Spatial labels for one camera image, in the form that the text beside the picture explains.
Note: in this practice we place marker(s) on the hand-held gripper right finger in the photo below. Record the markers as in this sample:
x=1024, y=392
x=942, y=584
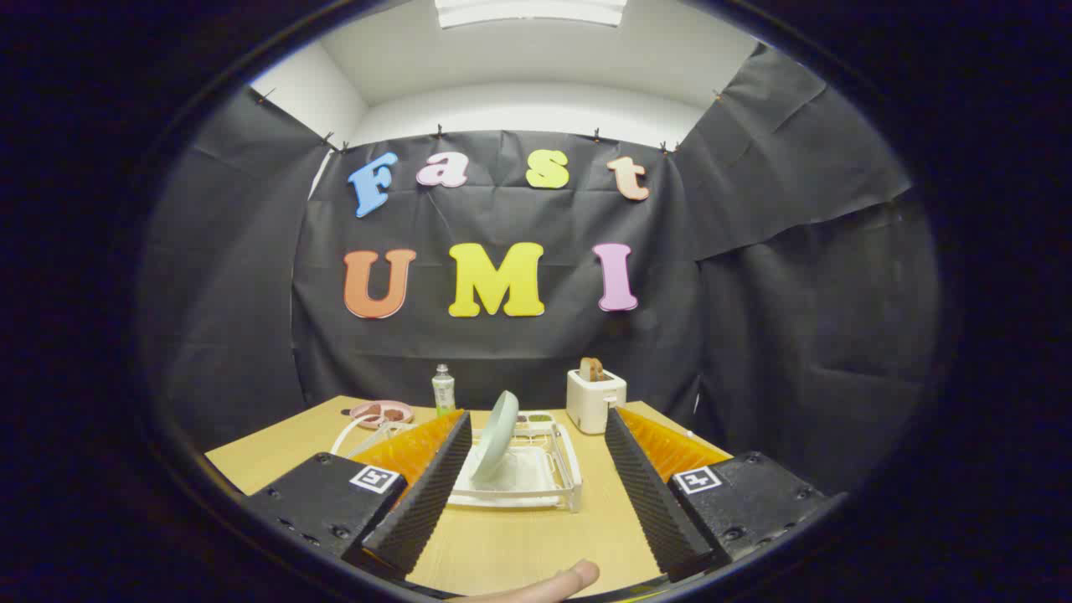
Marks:
x=649, y=494

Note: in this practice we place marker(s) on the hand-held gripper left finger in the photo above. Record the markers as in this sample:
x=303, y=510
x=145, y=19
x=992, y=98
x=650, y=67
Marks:
x=427, y=494

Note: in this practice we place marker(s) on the pale green plate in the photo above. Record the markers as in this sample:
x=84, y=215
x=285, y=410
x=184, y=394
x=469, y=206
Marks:
x=498, y=435

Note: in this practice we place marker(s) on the pink plate with food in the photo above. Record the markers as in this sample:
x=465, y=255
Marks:
x=381, y=413

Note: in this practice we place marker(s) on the clear bottle with green liquid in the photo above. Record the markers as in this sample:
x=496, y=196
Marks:
x=443, y=394

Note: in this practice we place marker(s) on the white toaster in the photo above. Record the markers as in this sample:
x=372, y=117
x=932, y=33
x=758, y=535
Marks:
x=593, y=406

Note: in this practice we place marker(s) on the white divided tray with beans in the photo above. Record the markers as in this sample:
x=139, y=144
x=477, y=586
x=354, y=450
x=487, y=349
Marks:
x=536, y=417

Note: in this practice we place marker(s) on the brown bread slice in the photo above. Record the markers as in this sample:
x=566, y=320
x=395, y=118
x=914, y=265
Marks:
x=591, y=369

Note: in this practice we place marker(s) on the black backdrop cloth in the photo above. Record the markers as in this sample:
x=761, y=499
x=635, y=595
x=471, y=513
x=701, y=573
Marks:
x=502, y=352

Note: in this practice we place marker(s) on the ceiling light panel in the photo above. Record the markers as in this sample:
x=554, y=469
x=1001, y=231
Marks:
x=528, y=10

